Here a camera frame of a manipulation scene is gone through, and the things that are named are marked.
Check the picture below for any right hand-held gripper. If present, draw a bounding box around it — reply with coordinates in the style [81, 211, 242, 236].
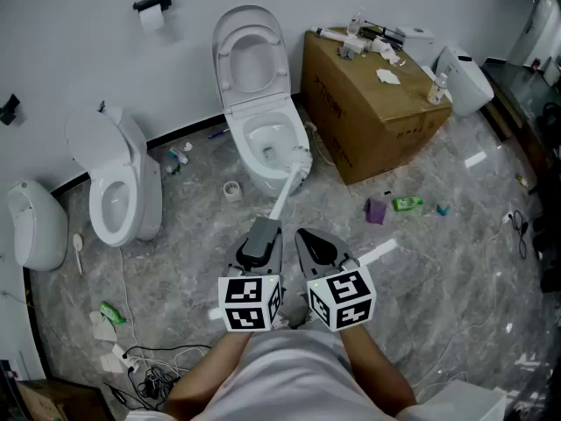
[294, 227, 378, 333]

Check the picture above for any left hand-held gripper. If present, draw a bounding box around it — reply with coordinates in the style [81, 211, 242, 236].
[217, 229, 285, 333]

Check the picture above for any white toilet brush grey grip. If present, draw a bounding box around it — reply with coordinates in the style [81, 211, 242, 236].
[239, 146, 314, 268]

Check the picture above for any white toilet with raised lid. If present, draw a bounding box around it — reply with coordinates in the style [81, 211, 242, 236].
[211, 4, 313, 197]

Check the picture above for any person's left forearm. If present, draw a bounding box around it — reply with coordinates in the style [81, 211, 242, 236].
[168, 329, 252, 417]

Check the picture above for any person's right forearm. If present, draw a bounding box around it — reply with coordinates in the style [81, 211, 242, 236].
[339, 325, 417, 418]

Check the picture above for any white toilet with tank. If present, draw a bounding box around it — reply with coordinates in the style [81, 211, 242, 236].
[64, 105, 163, 248]

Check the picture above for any white smart toilet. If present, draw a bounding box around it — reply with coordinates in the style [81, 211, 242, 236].
[436, 45, 495, 118]

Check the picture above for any white toilet paper roll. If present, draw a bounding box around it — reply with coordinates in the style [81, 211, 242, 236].
[138, 5, 166, 32]

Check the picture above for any black toilet paper holder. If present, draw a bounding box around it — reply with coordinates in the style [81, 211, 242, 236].
[132, 0, 173, 13]

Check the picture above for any purple cloth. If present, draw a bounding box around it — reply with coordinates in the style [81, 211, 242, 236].
[362, 197, 388, 226]

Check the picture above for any person's white shirt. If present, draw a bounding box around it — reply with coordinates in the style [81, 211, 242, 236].
[135, 329, 444, 421]

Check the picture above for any green spray bottle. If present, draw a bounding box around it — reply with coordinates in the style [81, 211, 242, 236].
[98, 301, 127, 325]

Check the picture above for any large cardboard box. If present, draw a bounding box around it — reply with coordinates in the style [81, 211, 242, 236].
[300, 27, 453, 187]

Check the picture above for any white power strip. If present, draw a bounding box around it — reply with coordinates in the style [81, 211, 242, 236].
[111, 342, 141, 375]

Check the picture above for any white paper sheet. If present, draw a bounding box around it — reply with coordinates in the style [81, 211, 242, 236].
[89, 309, 119, 344]

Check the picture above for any flat white tissue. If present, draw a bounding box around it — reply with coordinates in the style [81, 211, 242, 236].
[375, 68, 402, 86]

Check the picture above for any large white box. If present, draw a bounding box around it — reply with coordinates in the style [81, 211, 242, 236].
[415, 379, 508, 421]

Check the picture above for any clear plastic bottle white cap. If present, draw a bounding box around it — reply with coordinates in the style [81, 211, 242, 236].
[427, 72, 449, 105]

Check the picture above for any large crumpled white tissue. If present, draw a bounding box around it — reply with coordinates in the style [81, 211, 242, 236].
[372, 41, 402, 65]

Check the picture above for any white urinal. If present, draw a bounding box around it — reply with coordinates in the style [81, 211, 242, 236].
[6, 178, 69, 272]

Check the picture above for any white sealant tube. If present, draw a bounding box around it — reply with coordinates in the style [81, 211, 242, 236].
[310, 26, 352, 43]

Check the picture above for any black long tool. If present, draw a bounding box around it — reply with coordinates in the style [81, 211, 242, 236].
[359, 19, 405, 48]

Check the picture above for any clear empty plastic bottle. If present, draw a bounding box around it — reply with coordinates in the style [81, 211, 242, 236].
[346, 6, 367, 37]

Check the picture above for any brown cardboard box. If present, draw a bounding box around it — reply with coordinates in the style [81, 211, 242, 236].
[15, 377, 104, 421]

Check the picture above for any dark side cabinet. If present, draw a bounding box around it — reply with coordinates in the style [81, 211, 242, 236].
[481, 57, 561, 192]

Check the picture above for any grey flexible hose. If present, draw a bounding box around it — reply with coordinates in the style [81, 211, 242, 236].
[304, 120, 337, 166]

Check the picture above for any black cable tangle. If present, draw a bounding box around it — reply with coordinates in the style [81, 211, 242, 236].
[103, 343, 212, 411]

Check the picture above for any black looped cable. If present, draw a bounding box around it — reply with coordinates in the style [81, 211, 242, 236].
[510, 210, 529, 260]

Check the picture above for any black wall bracket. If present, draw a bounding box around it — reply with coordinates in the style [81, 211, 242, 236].
[0, 93, 22, 126]

